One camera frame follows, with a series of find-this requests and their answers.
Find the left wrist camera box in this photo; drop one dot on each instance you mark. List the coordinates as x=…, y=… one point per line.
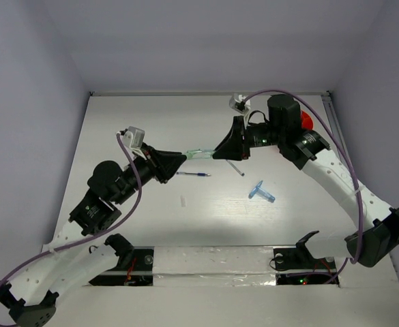
x=132, y=137

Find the light blue translucent pen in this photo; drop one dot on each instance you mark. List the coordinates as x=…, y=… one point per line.
x=259, y=191

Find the orange round compartment container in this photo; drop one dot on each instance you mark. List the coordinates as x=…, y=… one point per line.
x=306, y=121

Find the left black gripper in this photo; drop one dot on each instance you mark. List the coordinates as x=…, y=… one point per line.
x=164, y=164

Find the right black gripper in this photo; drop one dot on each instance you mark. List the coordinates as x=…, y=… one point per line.
x=235, y=145

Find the blue capped white marker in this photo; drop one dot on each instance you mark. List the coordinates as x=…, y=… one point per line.
x=236, y=168

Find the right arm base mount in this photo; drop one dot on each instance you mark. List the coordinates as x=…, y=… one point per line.
x=296, y=266

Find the blue ballpoint pen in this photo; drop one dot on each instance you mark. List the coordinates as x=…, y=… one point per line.
x=200, y=174

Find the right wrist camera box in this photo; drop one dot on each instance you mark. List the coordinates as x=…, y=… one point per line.
x=239, y=104

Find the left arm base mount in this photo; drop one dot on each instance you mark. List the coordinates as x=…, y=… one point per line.
x=139, y=272

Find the green translucent pen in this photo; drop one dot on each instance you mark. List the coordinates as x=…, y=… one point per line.
x=199, y=154

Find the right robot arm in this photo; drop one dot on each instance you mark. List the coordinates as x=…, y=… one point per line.
x=283, y=126

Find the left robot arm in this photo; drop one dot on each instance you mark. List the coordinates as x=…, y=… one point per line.
x=86, y=245

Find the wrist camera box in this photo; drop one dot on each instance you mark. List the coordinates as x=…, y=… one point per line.
x=132, y=137
x=239, y=104

